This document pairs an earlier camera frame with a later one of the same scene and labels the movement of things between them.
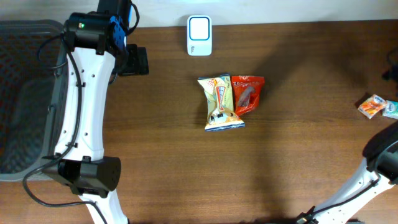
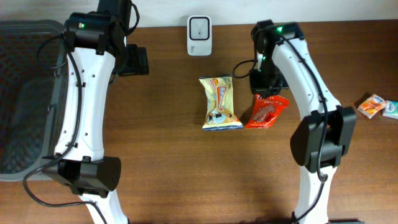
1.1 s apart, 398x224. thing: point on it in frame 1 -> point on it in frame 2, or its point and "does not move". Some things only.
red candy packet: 246,91 -> 265,110
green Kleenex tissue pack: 391,109 does not move
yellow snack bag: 221,114 does not move
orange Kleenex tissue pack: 372,106 does not move
